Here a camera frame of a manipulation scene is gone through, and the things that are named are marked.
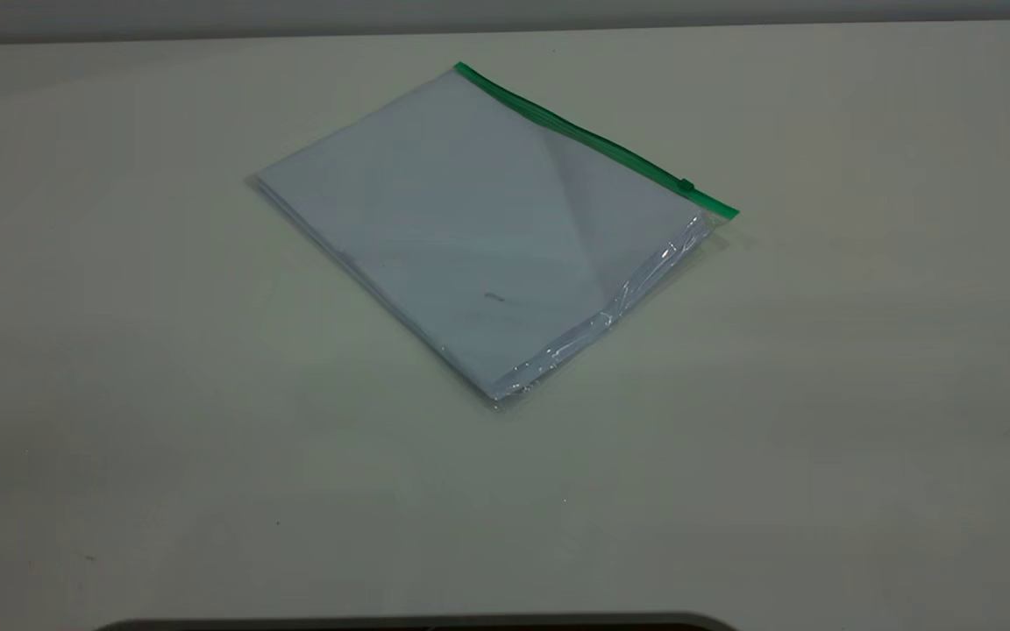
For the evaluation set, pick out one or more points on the clear zip bag green strip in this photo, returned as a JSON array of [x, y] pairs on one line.
[[487, 219]]

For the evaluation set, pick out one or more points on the dark rounded base edge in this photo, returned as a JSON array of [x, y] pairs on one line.
[[417, 624]]

